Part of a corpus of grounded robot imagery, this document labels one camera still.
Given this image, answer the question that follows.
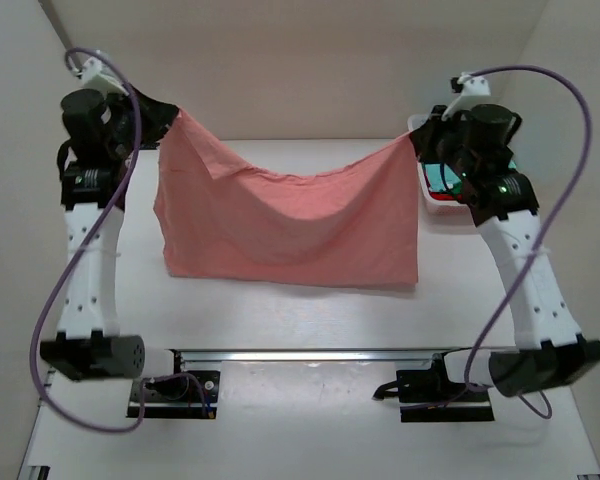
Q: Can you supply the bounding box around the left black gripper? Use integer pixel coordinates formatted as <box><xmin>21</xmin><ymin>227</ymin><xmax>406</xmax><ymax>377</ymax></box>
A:
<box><xmin>112</xmin><ymin>72</ymin><xmax>181</xmax><ymax>146</ymax></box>

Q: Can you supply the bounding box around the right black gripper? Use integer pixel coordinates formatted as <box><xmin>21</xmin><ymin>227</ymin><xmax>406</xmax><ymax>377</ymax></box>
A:
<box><xmin>411</xmin><ymin>107</ymin><xmax>477</xmax><ymax>180</ymax></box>

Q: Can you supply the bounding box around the salmon pink t shirt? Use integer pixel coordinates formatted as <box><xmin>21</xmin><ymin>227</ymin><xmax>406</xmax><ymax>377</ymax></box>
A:
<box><xmin>154</xmin><ymin>112</ymin><xmax>419</xmax><ymax>287</ymax></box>

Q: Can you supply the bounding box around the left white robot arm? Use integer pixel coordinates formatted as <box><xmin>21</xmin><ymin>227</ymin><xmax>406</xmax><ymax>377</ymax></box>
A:
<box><xmin>35</xmin><ymin>89</ymin><xmax>179</xmax><ymax>381</ymax></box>

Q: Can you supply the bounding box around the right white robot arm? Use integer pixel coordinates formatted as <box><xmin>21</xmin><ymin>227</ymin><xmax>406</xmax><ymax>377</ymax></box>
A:
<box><xmin>373</xmin><ymin>103</ymin><xmax>600</xmax><ymax>408</ymax></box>

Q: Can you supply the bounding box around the teal t shirt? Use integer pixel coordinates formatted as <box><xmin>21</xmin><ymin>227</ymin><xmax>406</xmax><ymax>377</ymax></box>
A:
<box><xmin>424</xmin><ymin>164</ymin><xmax>461</xmax><ymax>194</ymax></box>

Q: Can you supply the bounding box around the white plastic basket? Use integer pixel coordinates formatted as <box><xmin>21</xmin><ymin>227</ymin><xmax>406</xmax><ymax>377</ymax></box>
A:
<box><xmin>407</xmin><ymin>114</ymin><xmax>469</xmax><ymax>216</ymax></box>

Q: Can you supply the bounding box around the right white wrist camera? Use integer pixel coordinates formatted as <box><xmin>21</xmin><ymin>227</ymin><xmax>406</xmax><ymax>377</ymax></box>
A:
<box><xmin>442</xmin><ymin>72</ymin><xmax>492</xmax><ymax>121</ymax></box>

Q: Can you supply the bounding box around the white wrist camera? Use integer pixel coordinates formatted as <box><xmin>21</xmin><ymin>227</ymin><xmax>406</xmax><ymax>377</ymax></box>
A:
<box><xmin>442</xmin><ymin>72</ymin><xmax>492</xmax><ymax>121</ymax></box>
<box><xmin>79</xmin><ymin>56</ymin><xmax>128</xmax><ymax>96</ymax></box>

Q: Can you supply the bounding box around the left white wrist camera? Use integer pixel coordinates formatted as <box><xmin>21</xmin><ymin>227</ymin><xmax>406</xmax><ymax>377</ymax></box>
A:
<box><xmin>79</xmin><ymin>56</ymin><xmax>128</xmax><ymax>96</ymax></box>

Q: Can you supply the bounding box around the aluminium rail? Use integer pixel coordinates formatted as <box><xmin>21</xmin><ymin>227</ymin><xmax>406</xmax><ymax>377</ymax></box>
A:
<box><xmin>179</xmin><ymin>348</ymin><xmax>442</xmax><ymax>363</ymax></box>

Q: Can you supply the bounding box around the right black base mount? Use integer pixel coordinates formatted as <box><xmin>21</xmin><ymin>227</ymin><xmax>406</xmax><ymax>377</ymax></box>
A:
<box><xmin>372</xmin><ymin>353</ymin><xmax>495</xmax><ymax>423</ymax></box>

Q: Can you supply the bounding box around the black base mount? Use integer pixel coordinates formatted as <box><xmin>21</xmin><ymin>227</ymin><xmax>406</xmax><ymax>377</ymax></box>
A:
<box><xmin>126</xmin><ymin>350</ymin><xmax>221</xmax><ymax>420</ymax></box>
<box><xmin>372</xmin><ymin>353</ymin><xmax>495</xmax><ymax>423</ymax></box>

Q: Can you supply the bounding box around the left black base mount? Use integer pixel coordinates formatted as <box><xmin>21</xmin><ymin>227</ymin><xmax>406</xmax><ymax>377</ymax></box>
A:
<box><xmin>126</xmin><ymin>350</ymin><xmax>221</xmax><ymax>420</ymax></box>

